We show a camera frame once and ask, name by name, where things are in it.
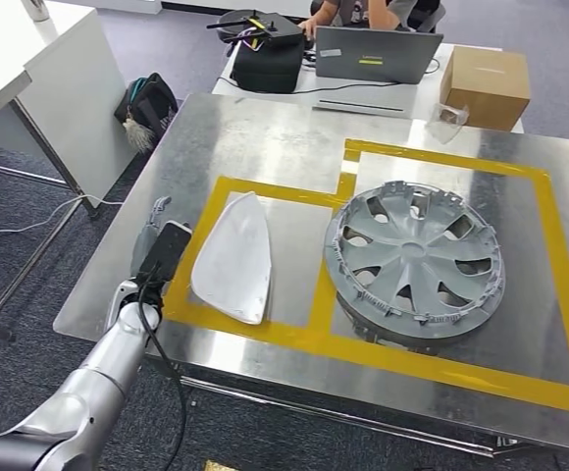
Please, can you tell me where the yellow workbench tape outline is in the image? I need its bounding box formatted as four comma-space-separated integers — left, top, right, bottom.
162, 137, 569, 417

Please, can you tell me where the white desk side panel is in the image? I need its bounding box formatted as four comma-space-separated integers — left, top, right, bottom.
17, 9, 139, 209

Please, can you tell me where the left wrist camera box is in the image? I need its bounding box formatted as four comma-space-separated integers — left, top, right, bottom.
137, 221, 193, 288

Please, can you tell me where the person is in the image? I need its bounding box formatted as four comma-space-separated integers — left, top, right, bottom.
298, 0, 447, 33

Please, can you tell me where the steel cup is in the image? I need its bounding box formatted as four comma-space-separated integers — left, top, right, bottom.
20, 0, 50, 24

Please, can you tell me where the grey plastic wheel cover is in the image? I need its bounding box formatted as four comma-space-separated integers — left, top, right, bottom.
323, 181, 506, 349

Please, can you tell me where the black bag with tassel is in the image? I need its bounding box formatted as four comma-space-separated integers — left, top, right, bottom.
113, 73, 180, 155

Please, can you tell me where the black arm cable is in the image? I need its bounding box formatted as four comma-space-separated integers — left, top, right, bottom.
136, 269, 187, 471

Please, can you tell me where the white floor cable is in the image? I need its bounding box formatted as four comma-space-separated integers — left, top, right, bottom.
0, 193, 124, 236

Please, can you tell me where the brown cardboard box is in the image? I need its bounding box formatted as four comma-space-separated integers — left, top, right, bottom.
439, 45, 532, 132

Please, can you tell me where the white plastic shell part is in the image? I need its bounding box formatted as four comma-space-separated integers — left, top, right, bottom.
189, 191, 272, 327

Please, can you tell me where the clear plastic bag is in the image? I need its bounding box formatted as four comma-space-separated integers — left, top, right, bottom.
426, 102, 470, 145

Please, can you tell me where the steel workbench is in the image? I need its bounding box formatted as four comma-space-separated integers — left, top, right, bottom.
53, 92, 569, 459

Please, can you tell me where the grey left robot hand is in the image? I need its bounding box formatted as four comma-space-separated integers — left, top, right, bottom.
130, 196, 174, 278

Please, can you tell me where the grey laptop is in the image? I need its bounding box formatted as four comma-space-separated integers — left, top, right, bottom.
315, 26, 445, 85

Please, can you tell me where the black fabric case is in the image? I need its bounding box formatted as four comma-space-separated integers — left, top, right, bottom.
229, 38, 306, 94

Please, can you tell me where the white desk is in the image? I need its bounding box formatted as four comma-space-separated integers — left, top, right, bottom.
211, 41, 526, 134

